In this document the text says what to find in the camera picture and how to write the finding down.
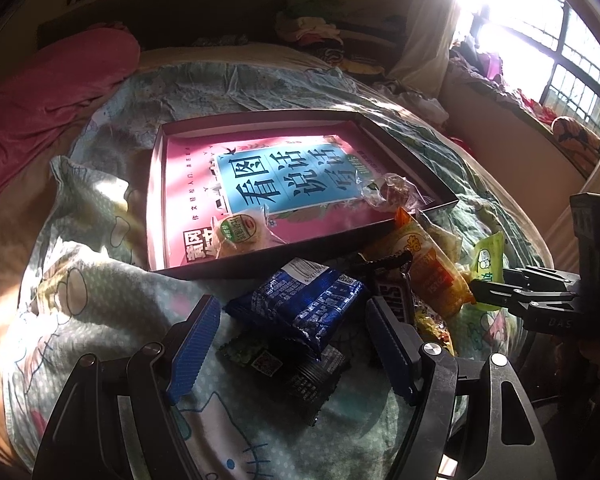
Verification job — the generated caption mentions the beige curtain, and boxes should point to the beige curtain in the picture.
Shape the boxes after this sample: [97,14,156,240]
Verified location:
[387,0,462,99]

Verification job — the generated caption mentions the pink and blue book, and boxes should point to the pink and blue book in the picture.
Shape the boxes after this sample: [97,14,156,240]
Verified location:
[162,132,432,267]

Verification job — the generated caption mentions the round pastry packet green label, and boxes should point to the round pastry packet green label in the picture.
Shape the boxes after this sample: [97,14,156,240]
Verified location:
[215,212,277,259]

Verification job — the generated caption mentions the pile of clothes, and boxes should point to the pile of clothes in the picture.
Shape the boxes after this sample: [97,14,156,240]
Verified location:
[274,0,412,82]

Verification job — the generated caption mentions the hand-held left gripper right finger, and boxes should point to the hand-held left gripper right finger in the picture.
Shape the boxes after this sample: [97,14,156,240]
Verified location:
[366,297,552,480]

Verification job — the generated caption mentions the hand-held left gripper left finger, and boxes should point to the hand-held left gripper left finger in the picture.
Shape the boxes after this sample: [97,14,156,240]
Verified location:
[32,295,222,480]

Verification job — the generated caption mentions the orange snack packet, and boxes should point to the orange snack packet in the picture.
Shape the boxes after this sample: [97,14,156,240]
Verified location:
[365,207,477,319]

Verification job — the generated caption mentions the cartoon printed blanket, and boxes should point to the cartoon printed blanket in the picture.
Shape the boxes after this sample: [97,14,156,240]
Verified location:
[0,60,548,480]

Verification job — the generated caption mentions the barred window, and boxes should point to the barred window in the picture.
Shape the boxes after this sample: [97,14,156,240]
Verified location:
[452,0,600,153]

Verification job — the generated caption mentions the clear wrapped brown candy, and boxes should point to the clear wrapped brown candy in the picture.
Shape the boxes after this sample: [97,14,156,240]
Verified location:
[360,172,432,212]

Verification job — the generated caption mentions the dark headboard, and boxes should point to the dark headboard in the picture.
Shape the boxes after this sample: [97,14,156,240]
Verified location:
[36,0,297,52]

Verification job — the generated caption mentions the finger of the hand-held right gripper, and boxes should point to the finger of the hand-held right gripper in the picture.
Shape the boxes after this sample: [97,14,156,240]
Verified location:
[511,293,577,332]
[469,265,577,307]

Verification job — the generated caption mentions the red pillow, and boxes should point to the red pillow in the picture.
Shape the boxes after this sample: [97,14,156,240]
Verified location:
[0,24,142,217]

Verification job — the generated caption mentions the beige bed sheet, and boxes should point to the beige bed sheet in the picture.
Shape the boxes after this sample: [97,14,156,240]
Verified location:
[0,42,333,461]

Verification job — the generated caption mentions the blue snack packet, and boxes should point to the blue snack packet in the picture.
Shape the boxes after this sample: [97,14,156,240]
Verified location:
[223,256,371,357]

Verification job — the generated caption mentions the yellow snack packet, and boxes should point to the yellow snack packet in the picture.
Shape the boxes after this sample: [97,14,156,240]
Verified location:
[412,304,457,357]

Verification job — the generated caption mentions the light green snack packet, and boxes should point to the light green snack packet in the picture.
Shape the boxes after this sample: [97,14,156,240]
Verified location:
[472,231,507,284]

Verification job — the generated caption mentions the dark brown cardboard box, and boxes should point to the dark brown cardboard box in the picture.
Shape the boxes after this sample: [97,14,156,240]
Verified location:
[145,109,460,281]

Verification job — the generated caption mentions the dark green pea packet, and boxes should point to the dark green pea packet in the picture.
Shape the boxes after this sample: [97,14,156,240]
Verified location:
[216,334,352,427]

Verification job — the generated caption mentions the white crumpled cloth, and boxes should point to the white crumpled cloth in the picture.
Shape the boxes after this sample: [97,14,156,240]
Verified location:
[375,80,452,128]

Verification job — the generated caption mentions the brown chocolate bar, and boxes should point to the brown chocolate bar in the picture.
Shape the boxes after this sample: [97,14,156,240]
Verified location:
[350,252,422,325]

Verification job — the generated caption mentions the clothes on window sill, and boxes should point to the clothes on window sill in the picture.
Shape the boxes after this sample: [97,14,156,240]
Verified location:
[447,41,600,162]

